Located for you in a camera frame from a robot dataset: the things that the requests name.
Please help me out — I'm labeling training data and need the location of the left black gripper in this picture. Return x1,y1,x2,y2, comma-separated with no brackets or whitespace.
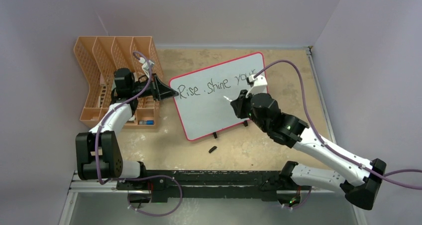
130,73,178,101

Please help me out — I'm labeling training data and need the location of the pink-framed whiteboard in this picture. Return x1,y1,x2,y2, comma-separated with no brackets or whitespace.
169,52,265,141

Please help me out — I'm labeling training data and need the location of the black marker cap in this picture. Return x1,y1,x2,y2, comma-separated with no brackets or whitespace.
209,146,217,153

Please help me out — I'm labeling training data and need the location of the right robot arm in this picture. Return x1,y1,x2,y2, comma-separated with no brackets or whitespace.
230,90,387,210

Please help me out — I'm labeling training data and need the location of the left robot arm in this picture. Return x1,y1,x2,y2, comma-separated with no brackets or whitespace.
76,68,179,190

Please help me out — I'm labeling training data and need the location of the blue small item in tray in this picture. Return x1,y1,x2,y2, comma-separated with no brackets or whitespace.
138,120,155,125

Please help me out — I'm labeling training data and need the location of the orange plastic file organizer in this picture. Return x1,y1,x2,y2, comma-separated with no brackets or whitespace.
74,36,164,128

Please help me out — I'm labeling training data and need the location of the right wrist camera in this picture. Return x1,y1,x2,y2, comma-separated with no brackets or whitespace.
246,74,268,97

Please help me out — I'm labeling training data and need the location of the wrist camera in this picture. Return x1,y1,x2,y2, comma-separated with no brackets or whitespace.
246,74,268,97
138,58,155,78

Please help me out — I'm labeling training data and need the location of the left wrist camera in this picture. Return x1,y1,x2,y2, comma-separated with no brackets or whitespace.
138,58,155,78

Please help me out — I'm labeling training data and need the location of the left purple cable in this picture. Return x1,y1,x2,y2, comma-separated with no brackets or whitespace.
95,51,183,218

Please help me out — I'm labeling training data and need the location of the purple cable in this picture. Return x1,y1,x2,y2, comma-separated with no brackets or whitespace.
252,59,422,211
95,51,183,218

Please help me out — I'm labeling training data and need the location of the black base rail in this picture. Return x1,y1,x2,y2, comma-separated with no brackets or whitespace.
116,170,310,203

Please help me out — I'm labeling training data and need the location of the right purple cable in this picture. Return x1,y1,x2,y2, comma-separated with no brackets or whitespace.
252,59,422,211

